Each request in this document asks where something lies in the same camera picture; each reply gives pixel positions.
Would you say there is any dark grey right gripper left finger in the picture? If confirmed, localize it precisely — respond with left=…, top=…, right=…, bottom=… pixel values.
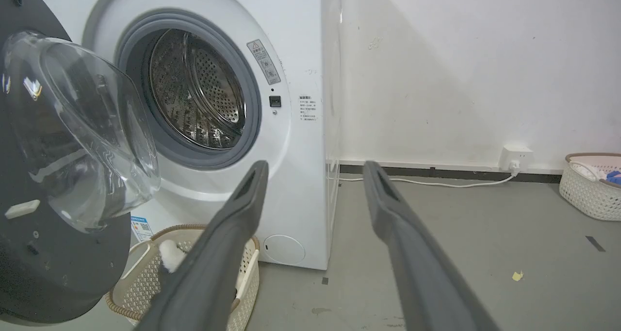
left=134, top=160, right=270, bottom=331

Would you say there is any white power cable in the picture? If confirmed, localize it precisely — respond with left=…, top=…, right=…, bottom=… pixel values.
left=328, top=166, right=521, bottom=189

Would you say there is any white front-load washing machine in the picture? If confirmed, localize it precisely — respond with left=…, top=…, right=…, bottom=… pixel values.
left=28, top=0, right=343, bottom=271

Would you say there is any white cloth item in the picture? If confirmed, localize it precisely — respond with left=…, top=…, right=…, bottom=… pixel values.
left=571, top=162, right=604, bottom=182

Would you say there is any cream perforated laundry basket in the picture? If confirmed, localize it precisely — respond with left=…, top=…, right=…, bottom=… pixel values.
left=106, top=224, right=261, bottom=331

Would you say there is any dark round washing machine door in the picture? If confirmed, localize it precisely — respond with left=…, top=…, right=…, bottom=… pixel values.
left=0, top=0, right=162, bottom=325

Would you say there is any white wall power socket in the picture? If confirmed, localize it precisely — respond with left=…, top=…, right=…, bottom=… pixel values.
left=499, top=145, right=534, bottom=172

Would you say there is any white fluffy toy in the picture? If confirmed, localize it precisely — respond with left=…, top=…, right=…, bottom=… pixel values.
left=159, top=239, right=187, bottom=273

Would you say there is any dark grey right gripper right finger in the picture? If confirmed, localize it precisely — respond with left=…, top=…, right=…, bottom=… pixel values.
left=362, top=161, right=500, bottom=331

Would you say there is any cream laundry basket brown rim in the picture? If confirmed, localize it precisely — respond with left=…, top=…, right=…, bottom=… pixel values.
left=559, top=152, right=621, bottom=221

